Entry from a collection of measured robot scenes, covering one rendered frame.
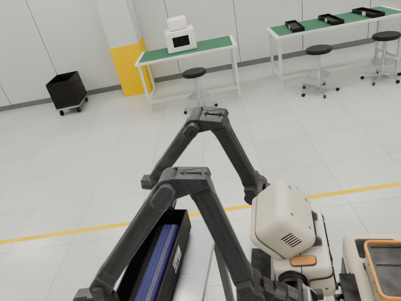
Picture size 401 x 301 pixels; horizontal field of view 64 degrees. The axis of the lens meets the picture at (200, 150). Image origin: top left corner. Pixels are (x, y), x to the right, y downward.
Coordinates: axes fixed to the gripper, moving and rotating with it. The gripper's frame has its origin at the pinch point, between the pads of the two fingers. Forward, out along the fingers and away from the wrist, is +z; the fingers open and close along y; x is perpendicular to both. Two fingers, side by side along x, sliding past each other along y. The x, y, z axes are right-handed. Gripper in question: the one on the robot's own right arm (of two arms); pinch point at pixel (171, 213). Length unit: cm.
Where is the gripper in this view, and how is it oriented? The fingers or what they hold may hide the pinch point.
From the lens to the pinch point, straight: 153.2
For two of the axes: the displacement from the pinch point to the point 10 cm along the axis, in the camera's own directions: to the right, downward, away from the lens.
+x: 9.7, -0.4, -2.3
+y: -1.8, 5.4, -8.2
